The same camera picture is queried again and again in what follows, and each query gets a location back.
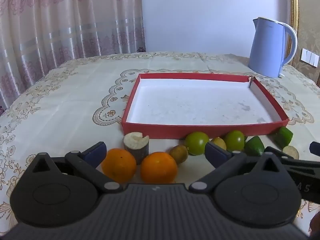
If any pink patterned curtain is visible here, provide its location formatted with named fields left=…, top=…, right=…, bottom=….
left=0, top=0, right=147, bottom=117

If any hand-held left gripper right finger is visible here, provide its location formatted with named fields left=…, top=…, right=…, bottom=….
left=189, top=141, right=282, bottom=193

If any red cardboard tray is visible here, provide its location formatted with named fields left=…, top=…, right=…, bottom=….
left=122, top=72, right=290, bottom=140

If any cucumber chunk with notch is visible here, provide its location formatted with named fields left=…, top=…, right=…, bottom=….
left=123, top=131, right=150, bottom=165

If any cucumber slice pale face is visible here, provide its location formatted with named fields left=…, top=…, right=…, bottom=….
left=282, top=145, right=300, bottom=160

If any beige embroidered tablecloth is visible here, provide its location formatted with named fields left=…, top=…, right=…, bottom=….
left=0, top=52, right=320, bottom=240

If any orange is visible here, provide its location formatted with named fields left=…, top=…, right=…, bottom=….
left=140, top=151, right=178, bottom=184
left=101, top=148, right=137, bottom=183

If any gold wall moulding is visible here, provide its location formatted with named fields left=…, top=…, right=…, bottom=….
left=288, top=0, right=300, bottom=67

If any blue electric kettle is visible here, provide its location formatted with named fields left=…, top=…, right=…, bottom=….
left=248, top=17, right=298, bottom=78

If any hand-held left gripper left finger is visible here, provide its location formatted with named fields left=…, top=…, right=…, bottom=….
left=32, top=141, right=123, bottom=193

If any green cucumber piece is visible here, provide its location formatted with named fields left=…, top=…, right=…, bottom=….
left=272, top=126, right=294, bottom=149
left=244, top=135, right=265, bottom=157

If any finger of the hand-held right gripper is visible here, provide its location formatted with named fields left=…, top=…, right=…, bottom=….
left=309, top=141, right=320, bottom=156
left=264, top=146, right=320, bottom=178

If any white wall switch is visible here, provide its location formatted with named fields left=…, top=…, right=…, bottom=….
left=301, top=48, right=320, bottom=67

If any green tomato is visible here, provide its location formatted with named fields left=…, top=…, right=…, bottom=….
left=223, top=130, right=246, bottom=152
left=184, top=132, right=210, bottom=156

